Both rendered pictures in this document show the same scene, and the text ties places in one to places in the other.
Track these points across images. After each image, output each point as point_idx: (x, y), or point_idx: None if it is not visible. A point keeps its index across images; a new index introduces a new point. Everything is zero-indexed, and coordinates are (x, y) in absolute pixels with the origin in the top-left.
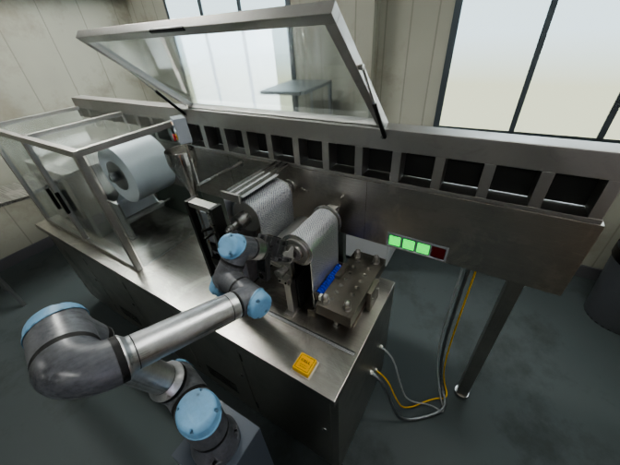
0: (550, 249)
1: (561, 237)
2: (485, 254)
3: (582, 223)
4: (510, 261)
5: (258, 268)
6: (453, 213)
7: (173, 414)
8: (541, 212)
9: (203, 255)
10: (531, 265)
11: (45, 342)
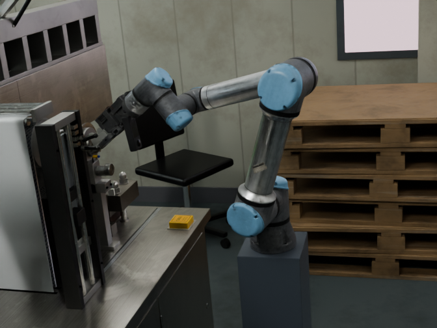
0: (99, 74)
1: (99, 62)
2: (86, 102)
3: (100, 47)
4: (93, 98)
5: (134, 135)
6: (65, 77)
7: (277, 198)
8: (88, 49)
9: (68, 223)
10: (99, 93)
11: (296, 58)
